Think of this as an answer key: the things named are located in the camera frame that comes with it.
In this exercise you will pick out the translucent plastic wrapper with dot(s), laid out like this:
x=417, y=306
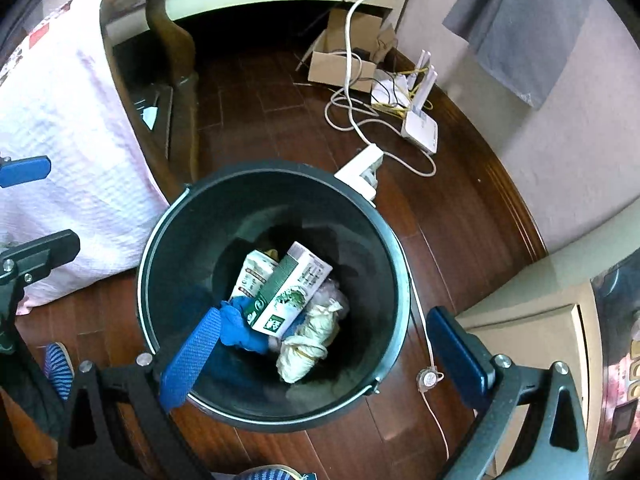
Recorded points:
x=330, y=292

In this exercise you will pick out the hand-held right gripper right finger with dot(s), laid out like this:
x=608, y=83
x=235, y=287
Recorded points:
x=457, y=350

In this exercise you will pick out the white paper sheet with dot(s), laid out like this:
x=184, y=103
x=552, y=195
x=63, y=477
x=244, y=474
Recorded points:
x=385, y=90

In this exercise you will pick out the blue striped slipper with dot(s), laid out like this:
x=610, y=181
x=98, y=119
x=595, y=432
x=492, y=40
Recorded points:
x=270, y=474
x=57, y=365

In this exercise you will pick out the grey curtain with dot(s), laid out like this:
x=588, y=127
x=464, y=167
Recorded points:
x=515, y=25

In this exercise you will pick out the green white carton box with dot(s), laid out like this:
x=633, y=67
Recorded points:
x=285, y=295

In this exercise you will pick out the cream cabinet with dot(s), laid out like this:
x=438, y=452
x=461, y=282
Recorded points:
x=540, y=320

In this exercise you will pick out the white green printed carton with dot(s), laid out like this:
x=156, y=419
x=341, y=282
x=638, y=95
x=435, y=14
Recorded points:
x=252, y=272

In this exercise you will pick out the white router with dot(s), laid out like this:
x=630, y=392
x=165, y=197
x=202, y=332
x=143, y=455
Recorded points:
x=420, y=127

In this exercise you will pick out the white power strip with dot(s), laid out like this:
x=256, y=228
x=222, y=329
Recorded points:
x=357, y=167

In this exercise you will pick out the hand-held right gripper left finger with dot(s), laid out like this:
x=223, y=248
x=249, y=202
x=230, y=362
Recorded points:
x=192, y=357

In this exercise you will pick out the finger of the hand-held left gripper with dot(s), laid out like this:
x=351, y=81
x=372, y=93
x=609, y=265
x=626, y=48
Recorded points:
x=42, y=255
x=25, y=171

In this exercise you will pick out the person's dark trouser leg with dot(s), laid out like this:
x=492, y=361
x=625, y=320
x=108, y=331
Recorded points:
x=30, y=400

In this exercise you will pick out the cardboard box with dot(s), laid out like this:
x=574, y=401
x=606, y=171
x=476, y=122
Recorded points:
x=325, y=67

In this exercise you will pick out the white paper towel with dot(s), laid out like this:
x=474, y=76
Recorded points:
x=305, y=350

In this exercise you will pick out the black plastic bucket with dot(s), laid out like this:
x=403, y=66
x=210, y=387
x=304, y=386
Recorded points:
x=200, y=240

